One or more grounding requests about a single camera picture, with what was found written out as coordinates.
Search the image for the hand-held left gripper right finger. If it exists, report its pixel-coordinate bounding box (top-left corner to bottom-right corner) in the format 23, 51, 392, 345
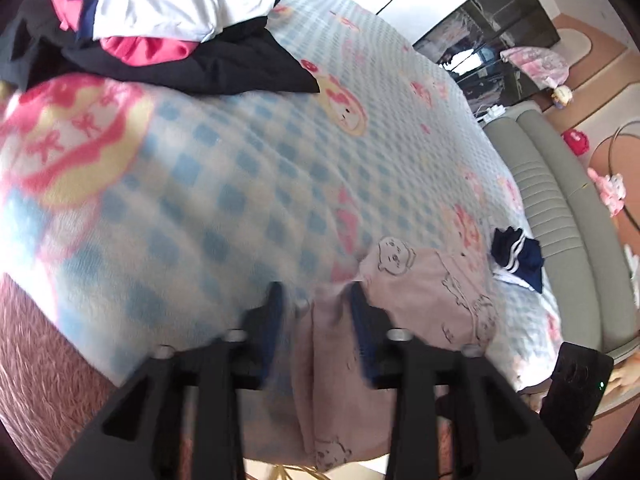
347, 282, 578, 480

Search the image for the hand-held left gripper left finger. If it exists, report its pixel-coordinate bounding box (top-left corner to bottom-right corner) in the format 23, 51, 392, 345
50, 281, 287, 480

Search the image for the pink printed garment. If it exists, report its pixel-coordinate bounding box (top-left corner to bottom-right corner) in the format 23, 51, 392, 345
292, 236, 501, 473

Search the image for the pile of mixed clothes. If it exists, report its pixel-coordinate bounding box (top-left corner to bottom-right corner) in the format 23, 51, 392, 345
0, 0, 321, 97

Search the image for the person's right hand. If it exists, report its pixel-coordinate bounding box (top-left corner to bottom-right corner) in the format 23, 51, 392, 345
611, 362, 635, 397

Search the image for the navy garment with white stripes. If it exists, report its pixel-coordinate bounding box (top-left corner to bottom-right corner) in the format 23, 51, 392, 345
490, 226, 546, 295

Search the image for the blue checkered printed blanket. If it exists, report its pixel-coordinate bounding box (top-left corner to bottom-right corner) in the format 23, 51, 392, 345
0, 0, 562, 461

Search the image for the pink plush toy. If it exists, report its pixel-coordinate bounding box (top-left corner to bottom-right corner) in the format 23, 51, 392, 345
587, 167, 629, 219

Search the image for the grey padded headboard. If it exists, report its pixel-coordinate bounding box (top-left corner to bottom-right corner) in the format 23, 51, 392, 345
482, 100, 640, 362

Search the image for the maroon fuzzy bed sheet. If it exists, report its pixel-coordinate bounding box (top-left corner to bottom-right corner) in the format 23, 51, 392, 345
0, 272, 197, 480

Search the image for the thin metal hoop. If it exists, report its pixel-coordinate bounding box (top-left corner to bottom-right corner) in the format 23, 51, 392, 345
606, 119, 640, 237

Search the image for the red plush toy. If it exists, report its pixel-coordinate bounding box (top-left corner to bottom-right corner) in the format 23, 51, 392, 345
561, 129, 591, 156

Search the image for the magenta garment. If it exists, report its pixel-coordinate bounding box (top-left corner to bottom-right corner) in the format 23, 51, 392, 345
50, 0, 202, 69

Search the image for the dark glass wardrobe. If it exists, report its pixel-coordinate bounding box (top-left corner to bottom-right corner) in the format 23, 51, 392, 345
412, 0, 561, 117

